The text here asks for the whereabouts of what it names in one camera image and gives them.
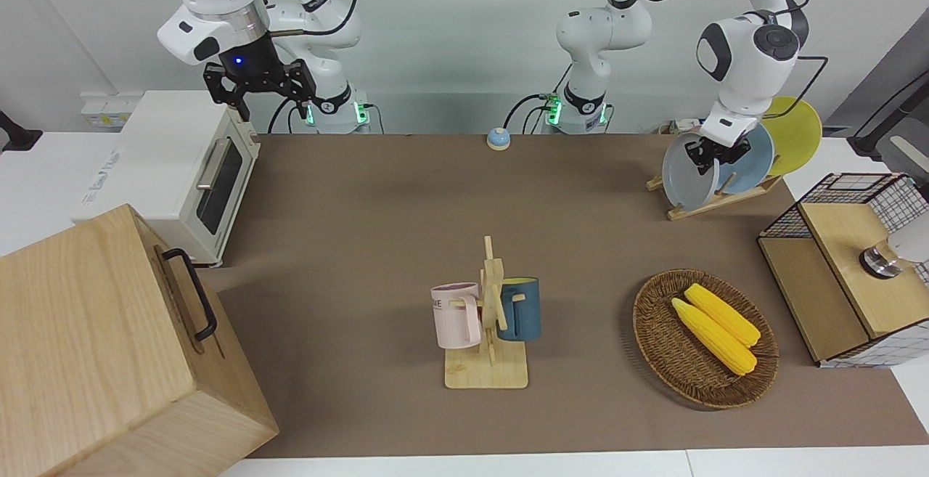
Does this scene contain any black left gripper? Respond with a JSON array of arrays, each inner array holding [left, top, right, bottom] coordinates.
[[688, 134, 753, 176]]

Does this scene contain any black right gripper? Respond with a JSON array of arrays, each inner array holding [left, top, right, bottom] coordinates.
[[203, 27, 319, 124]]

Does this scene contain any gray plate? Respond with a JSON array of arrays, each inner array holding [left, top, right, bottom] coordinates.
[[662, 132, 721, 213]]

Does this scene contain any wooden plate rack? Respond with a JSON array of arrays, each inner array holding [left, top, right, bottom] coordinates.
[[646, 172, 783, 221]]

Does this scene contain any light blue plate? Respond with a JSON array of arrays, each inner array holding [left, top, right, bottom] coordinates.
[[715, 123, 775, 195]]

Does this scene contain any yellow plate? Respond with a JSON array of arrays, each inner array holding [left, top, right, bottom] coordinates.
[[761, 97, 823, 176]]

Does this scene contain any white toaster oven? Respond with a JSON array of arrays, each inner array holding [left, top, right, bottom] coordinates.
[[73, 90, 261, 267]]

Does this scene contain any yellow corn cob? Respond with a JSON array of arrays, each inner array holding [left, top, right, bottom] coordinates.
[[671, 298, 758, 376], [684, 283, 761, 348]]

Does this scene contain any brown table mat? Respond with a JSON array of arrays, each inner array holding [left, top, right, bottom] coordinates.
[[196, 134, 929, 460]]

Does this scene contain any brown wicker basket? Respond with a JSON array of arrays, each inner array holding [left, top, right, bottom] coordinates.
[[633, 268, 779, 410]]

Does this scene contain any dark teal mug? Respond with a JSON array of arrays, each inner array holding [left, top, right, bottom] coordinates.
[[498, 277, 541, 342]]

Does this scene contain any pink mug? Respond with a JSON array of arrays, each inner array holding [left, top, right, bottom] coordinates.
[[431, 282, 483, 350]]

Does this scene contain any wooden mug tree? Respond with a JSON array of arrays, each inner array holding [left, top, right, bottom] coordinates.
[[444, 236, 529, 390]]

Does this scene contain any wooden drawer cabinet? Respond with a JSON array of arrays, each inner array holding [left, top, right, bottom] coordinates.
[[0, 203, 280, 477]]

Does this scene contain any black right base cable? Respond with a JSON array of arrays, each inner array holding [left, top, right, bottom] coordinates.
[[266, 96, 292, 135]]

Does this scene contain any black base cable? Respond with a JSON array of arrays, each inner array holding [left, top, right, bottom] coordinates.
[[504, 63, 574, 135], [266, 96, 292, 135]]

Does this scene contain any silver oven door handle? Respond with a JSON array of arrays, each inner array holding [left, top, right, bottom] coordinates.
[[195, 136, 233, 192]]

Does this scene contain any white wall outlet box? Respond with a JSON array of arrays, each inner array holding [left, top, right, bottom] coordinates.
[[80, 92, 146, 128]]

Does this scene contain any black left base cable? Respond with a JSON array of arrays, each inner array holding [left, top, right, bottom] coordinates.
[[504, 63, 574, 135]]

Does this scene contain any black cabinet handle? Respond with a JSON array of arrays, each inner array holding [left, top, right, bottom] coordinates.
[[161, 248, 218, 342]]

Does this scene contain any black clamp mount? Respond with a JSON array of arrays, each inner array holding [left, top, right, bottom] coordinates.
[[0, 110, 43, 153]]

